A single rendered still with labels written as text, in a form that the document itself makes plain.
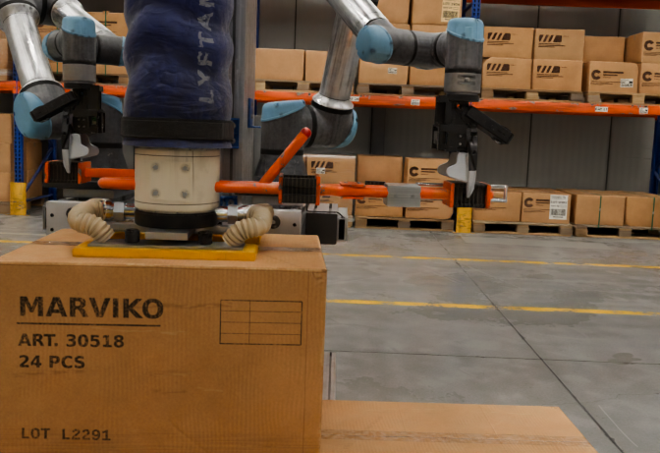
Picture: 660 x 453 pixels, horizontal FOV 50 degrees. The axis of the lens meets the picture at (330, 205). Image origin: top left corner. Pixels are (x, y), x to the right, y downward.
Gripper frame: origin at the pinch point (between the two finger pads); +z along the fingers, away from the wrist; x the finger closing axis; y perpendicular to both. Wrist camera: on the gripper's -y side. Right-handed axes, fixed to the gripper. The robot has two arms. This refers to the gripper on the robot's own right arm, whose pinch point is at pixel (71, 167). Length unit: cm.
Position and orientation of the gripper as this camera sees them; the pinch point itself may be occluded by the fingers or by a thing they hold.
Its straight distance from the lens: 179.5
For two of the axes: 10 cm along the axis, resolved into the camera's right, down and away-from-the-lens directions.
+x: -0.5, -1.0, 9.9
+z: -0.3, 9.9, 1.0
